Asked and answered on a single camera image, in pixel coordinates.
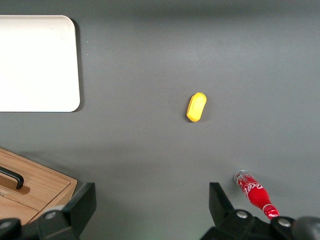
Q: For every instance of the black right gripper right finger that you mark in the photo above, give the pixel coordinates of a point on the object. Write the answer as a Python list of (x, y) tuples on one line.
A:
[(225, 220)]

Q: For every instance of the wooden drawer cabinet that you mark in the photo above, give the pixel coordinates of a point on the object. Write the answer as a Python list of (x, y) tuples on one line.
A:
[(50, 185)]

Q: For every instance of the wooden drawer front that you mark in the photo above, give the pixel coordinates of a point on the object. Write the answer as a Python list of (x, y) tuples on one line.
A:
[(15, 210), (45, 180)]

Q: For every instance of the white rectangular tray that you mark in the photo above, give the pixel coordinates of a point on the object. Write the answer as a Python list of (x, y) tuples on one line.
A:
[(37, 62)]

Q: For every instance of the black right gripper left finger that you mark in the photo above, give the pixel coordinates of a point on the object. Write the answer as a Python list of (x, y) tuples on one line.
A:
[(75, 215)]

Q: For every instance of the small yellow oval toy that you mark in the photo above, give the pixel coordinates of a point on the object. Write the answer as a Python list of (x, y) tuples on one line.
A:
[(196, 107)]

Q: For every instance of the red coke bottle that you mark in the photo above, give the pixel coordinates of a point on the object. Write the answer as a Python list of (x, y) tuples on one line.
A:
[(255, 193)]

